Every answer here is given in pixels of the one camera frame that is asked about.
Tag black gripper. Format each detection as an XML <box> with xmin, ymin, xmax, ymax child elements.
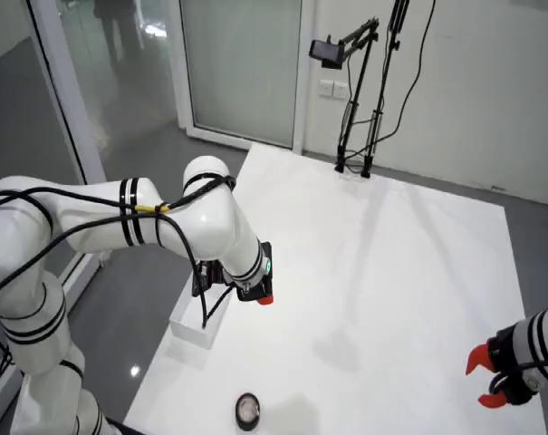
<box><xmin>235</xmin><ymin>241</ymin><xmax>276</xmax><ymax>308</ymax></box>
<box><xmin>465</xmin><ymin>326</ymin><xmax>544</xmax><ymax>408</ymax></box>

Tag black electrical tape roll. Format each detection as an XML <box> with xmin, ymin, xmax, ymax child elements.
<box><xmin>235</xmin><ymin>391</ymin><xmax>263</xmax><ymax>432</ymax></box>

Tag white rectangular bin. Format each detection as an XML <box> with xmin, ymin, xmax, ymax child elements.
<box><xmin>168</xmin><ymin>271</ymin><xmax>232</xmax><ymax>351</ymax></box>

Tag frosted glass door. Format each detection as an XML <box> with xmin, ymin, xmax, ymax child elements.
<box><xmin>168</xmin><ymin>0</ymin><xmax>318</xmax><ymax>153</ymax></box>

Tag black straight stand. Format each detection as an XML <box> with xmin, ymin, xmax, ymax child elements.
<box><xmin>360</xmin><ymin>0</ymin><xmax>411</xmax><ymax>179</ymax></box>

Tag dark-clothed person behind glass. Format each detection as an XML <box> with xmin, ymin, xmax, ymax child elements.
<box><xmin>93</xmin><ymin>0</ymin><xmax>147</xmax><ymax>72</ymax></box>

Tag black camera on boom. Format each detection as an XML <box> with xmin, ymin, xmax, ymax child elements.
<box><xmin>309</xmin><ymin>35</ymin><xmax>347</xmax><ymax>71</ymax></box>

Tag black hanging cable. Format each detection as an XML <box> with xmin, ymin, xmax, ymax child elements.
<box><xmin>343</xmin><ymin>0</ymin><xmax>437</xmax><ymax>163</ymax></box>

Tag glass partition white frame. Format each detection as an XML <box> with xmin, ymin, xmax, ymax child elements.
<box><xmin>0</xmin><ymin>0</ymin><xmax>111</xmax><ymax>300</ymax></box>

